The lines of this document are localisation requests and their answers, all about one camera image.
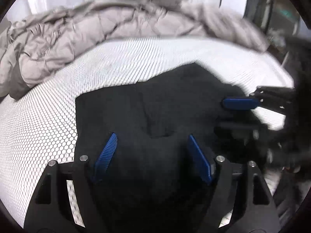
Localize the black pants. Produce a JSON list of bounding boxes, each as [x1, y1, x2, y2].
[[75, 63, 270, 232]]

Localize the grey crumpled duvet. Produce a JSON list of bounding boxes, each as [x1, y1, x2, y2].
[[1, 0, 269, 100]]

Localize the white honeycomb mattress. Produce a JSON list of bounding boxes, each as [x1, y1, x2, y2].
[[1, 37, 294, 226]]

